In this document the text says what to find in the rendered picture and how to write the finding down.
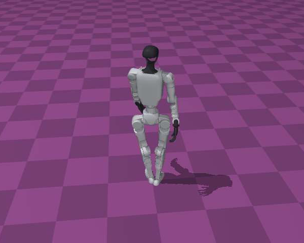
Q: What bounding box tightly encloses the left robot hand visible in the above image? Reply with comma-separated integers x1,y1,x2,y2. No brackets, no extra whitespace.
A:
135,101,146,114

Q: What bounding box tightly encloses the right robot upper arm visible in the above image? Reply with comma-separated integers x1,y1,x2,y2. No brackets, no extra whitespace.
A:
162,71,175,103

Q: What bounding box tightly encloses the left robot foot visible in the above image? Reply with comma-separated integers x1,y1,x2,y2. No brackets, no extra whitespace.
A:
145,169,155,184

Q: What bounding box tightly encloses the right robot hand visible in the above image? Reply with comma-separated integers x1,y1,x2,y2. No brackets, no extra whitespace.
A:
169,119,179,142

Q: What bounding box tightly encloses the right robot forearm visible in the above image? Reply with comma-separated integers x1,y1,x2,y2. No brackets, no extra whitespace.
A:
170,95,179,124

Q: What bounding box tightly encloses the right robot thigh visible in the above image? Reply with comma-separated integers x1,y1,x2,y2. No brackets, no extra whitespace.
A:
155,114,171,157

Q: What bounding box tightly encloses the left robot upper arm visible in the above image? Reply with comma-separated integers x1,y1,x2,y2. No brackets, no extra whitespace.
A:
127,68,139,93

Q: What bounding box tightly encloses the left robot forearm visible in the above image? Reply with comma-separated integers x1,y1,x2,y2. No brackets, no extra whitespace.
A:
131,88,140,104

